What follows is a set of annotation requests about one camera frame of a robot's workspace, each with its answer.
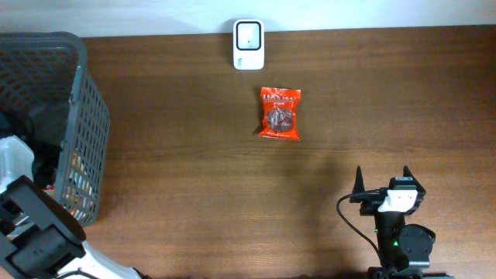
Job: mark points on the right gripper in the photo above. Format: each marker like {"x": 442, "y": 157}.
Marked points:
{"x": 369, "y": 204}

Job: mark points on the red snack bag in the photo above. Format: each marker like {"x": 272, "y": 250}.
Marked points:
{"x": 279, "y": 108}

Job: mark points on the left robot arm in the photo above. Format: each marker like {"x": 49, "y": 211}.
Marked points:
{"x": 39, "y": 238}

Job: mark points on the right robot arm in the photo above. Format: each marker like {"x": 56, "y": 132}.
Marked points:
{"x": 403, "y": 249}

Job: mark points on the white barcode scanner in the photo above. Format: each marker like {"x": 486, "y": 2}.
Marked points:
{"x": 248, "y": 44}

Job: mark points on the grey plastic basket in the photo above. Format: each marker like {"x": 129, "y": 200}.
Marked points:
{"x": 51, "y": 102}

